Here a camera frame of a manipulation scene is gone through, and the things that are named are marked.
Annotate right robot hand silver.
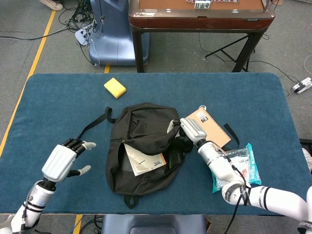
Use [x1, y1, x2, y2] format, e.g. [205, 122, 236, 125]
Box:
[167, 117, 208, 148]

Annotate left robot hand silver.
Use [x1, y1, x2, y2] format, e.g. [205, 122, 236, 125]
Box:
[41, 138, 97, 183]

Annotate black backpack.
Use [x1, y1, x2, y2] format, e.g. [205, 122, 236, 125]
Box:
[77, 102, 241, 209]

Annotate white booklet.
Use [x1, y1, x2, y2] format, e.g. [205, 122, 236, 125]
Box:
[123, 143, 168, 176]

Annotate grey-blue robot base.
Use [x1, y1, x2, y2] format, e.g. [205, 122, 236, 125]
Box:
[101, 214, 207, 234]

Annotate kraft spiral notebook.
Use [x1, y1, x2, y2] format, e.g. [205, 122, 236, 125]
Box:
[186, 108, 232, 149]

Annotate blue table mat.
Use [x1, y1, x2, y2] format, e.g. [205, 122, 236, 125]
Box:
[0, 72, 312, 216]

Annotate teal plastic snack package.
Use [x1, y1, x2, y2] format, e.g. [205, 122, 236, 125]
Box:
[211, 142, 262, 194]

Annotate yellow sponge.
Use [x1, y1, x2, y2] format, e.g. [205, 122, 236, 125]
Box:
[103, 77, 127, 99]

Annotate brown mahjong table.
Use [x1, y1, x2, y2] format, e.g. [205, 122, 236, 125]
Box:
[128, 0, 276, 73]

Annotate pink white shoe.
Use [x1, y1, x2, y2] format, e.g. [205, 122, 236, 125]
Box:
[302, 147, 312, 173]

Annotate mahjong tiles row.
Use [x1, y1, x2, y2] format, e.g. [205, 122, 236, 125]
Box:
[186, 0, 241, 10]

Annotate blue machine base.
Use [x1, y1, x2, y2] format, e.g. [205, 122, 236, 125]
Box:
[88, 0, 151, 66]

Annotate white power strip with plugs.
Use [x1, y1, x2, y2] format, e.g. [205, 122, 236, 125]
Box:
[74, 23, 98, 46]

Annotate beige shoe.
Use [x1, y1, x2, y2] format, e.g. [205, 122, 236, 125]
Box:
[39, 0, 63, 11]

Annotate black floor cables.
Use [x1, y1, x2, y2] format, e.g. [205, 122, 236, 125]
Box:
[79, 214, 104, 234]

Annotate tangled black cable bundle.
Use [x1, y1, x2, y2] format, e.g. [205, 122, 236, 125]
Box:
[58, 0, 98, 32]

